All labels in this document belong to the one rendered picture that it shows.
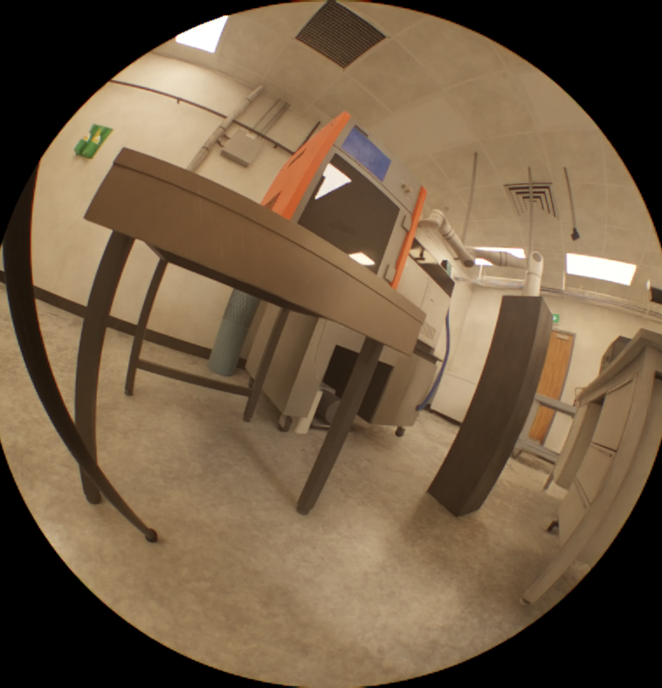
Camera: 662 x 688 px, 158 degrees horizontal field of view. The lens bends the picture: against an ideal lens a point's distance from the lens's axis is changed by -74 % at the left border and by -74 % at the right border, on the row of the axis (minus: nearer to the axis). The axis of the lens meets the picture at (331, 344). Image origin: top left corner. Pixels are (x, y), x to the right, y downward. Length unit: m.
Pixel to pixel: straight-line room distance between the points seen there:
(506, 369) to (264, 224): 1.11
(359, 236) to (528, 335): 0.90
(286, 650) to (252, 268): 0.69
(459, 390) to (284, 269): 3.97
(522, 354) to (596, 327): 3.86
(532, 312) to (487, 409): 0.50
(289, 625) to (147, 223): 0.74
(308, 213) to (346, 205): 0.10
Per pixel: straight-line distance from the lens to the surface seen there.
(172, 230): 0.37
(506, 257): 1.45
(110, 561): 0.63
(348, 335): 1.25
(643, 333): 0.89
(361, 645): 0.65
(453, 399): 4.22
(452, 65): 2.36
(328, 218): 0.55
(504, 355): 1.23
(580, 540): 0.92
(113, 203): 0.40
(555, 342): 4.81
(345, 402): 0.65
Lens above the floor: 0.55
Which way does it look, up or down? 1 degrees down
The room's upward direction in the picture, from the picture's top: 21 degrees clockwise
